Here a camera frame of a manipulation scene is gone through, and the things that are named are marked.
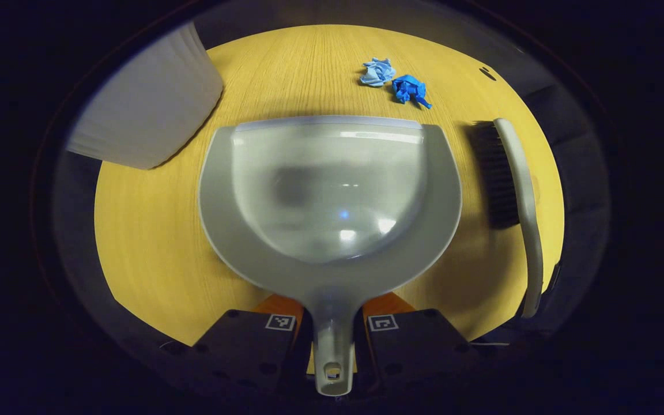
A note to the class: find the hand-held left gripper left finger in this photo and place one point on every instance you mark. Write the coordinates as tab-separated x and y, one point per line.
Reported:
240	346

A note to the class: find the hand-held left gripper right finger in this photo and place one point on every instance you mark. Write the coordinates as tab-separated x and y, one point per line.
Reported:
424	343

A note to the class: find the white dustpan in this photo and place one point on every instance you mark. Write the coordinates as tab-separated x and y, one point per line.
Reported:
332	190

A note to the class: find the small white broom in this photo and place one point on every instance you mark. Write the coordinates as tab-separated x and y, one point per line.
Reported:
525	190

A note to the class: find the dark blue paper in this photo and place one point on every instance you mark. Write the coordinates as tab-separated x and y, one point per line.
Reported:
408	89

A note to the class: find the grey garbage bin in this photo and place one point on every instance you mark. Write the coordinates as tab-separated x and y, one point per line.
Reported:
147	104

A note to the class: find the light blue paper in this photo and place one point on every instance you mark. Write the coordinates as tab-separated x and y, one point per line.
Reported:
377	72

